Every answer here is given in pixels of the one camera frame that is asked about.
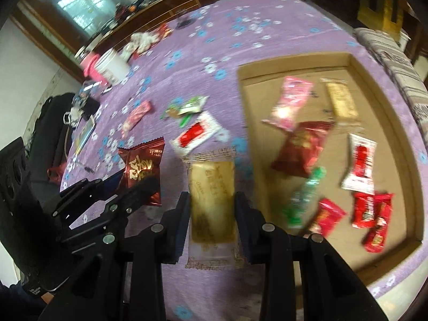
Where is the large pink snack packet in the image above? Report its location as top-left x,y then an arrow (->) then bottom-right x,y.
261,76 -> 314,132

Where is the red packet with green mark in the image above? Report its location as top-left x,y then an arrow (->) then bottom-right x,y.
308,198 -> 347,238

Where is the long green snack packet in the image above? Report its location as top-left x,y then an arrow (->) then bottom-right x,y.
282,166 -> 327,230

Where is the pink cup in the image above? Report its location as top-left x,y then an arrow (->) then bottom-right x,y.
75,52 -> 101,77

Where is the dark red foil packet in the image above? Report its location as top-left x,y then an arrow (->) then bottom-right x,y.
118,136 -> 166,206

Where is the white plastic jar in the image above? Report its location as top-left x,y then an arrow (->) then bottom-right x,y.
94,48 -> 131,86

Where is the white crumpled cloth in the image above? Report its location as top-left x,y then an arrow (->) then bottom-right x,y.
122,33 -> 158,57

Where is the yellow cake packet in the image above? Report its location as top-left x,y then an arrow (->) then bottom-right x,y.
323,80 -> 362,126
183,147 -> 246,270

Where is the dark red snack bag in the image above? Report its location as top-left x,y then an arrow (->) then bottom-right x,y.
271,120 -> 335,178

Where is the gold and black pillar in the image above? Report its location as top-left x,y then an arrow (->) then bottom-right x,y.
356,0 -> 407,41

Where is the shallow cardboard box tray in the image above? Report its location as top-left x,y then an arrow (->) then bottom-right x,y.
237,52 -> 425,283

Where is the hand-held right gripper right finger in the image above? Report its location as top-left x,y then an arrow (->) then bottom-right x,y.
234,191 -> 388,321

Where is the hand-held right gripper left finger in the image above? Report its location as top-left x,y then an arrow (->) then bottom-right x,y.
38,191 -> 192,321

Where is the red plastic bag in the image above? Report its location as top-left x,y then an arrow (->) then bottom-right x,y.
47,162 -> 69,184

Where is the green and white snack packet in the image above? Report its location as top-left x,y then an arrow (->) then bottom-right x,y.
179,95 -> 208,114

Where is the small pink snack packet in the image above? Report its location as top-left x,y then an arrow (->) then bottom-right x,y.
121,100 -> 152,137

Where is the white and red snack packet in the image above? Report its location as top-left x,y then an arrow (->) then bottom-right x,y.
341,133 -> 378,195
170,111 -> 223,157

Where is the colourful booklet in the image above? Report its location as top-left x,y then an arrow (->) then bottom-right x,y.
74,115 -> 97,156

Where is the person's left forearm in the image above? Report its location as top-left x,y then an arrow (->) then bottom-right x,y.
0,274 -> 56,321

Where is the black wallet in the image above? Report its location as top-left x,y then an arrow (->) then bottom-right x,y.
80,98 -> 101,121

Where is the wooden glass cabinet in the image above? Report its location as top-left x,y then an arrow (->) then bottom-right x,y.
10,0 -> 218,81

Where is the purple floral blanket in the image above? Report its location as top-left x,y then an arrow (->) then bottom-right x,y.
60,0 -> 428,321

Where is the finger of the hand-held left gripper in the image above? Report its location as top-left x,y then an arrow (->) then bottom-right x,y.
50,170 -> 125,221
58,175 -> 161,251

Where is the red patterned packet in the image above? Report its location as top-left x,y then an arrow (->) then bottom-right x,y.
147,23 -> 173,45

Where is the black backpack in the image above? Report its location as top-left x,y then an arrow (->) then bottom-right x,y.
25,93 -> 79,188

